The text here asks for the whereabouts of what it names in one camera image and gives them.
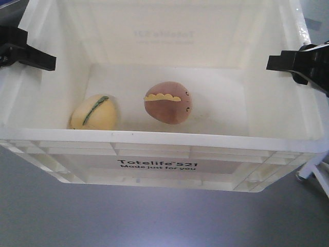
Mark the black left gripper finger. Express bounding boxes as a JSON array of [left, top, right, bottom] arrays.
[[1, 26, 57, 71]]

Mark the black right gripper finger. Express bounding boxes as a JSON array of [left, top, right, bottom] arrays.
[[266, 42, 328, 96]]

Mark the white plastic tote box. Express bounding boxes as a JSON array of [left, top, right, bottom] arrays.
[[1, 1, 328, 192]]

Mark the yellow plush egg toy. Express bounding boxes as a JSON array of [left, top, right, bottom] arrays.
[[68, 94, 118, 130]]

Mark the pink plush egg toy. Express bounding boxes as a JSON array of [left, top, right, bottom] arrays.
[[143, 81, 193, 125]]

